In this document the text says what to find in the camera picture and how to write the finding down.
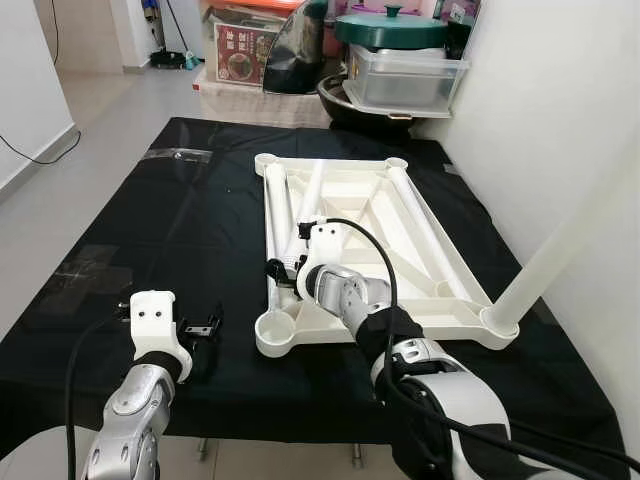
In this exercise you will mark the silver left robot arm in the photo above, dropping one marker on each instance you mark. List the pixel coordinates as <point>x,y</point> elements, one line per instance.
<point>135,410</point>

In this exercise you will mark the white plastic children table top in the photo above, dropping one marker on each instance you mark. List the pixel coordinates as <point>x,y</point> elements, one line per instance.
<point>450,320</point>

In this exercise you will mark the black tablecloth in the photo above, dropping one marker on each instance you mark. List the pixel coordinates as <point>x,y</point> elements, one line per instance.
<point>150,220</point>

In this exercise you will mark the clear tape patch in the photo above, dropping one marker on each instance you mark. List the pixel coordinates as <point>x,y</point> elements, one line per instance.
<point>90,272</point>

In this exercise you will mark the clear tape strip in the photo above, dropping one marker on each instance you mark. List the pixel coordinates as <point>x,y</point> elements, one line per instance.
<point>180,155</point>

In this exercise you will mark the beige low platform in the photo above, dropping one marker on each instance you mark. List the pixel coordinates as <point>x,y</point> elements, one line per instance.
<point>260,105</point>

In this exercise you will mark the black bag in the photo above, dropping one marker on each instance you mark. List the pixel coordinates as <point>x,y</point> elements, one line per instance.
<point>295,55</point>

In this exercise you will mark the clear plastic container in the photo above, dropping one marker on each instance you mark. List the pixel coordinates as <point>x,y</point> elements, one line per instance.
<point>405,80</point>

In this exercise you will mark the green mop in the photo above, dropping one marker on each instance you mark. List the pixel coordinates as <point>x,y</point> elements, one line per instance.
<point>175,60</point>

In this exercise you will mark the green round pot lid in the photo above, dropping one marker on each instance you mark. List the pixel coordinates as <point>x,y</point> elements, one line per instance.
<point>390,30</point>

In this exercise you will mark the orange lidded storage box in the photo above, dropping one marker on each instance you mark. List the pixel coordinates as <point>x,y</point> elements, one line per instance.
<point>270,5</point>

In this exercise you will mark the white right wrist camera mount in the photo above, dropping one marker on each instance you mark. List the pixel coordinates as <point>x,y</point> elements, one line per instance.
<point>325,250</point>

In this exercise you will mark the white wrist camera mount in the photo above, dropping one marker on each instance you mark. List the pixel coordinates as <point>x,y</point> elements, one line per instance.
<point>325,250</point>
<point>155,330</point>

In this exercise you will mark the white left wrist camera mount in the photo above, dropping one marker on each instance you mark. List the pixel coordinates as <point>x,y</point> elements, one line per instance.
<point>155,330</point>

